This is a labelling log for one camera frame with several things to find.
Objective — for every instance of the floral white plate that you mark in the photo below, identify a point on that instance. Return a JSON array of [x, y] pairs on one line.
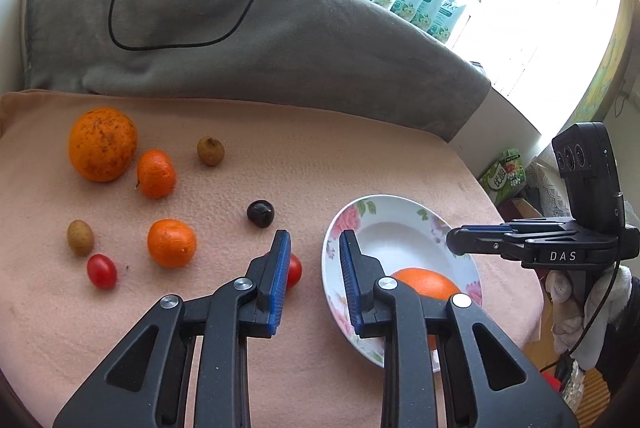
[[401, 234]]

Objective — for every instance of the cherry tomato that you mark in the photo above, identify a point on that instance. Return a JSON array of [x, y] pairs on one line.
[[102, 272], [295, 271]]

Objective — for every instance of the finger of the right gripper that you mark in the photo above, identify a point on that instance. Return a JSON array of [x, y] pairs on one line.
[[487, 240]]

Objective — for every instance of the smooth orange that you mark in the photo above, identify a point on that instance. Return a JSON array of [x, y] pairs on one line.
[[427, 283]]

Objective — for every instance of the pink blanket table cover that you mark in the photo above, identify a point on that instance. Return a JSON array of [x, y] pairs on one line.
[[56, 326]]

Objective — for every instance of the right black camera box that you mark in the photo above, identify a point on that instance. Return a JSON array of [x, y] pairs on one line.
[[586, 163]]

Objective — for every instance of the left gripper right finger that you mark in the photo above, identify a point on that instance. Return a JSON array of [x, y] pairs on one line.
[[449, 346]]

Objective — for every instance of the dark cherry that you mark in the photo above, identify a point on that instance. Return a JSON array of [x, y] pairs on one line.
[[260, 213]]

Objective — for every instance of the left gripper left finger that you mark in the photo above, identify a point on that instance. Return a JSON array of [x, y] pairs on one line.
[[144, 381]]

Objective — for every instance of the white gloved right hand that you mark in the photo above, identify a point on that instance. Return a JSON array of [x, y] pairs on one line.
[[571, 318]]

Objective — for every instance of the brown longan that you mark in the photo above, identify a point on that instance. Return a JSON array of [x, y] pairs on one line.
[[80, 238], [210, 151]]

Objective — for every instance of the large speckled orange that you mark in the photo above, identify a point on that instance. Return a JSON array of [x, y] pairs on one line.
[[102, 144]]

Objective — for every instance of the green carton box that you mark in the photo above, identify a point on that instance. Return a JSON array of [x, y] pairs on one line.
[[504, 177]]

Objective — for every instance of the mandarin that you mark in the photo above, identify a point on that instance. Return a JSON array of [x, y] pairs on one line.
[[171, 243], [156, 176]]

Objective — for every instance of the grey blanket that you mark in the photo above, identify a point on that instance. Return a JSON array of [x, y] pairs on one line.
[[347, 56]]

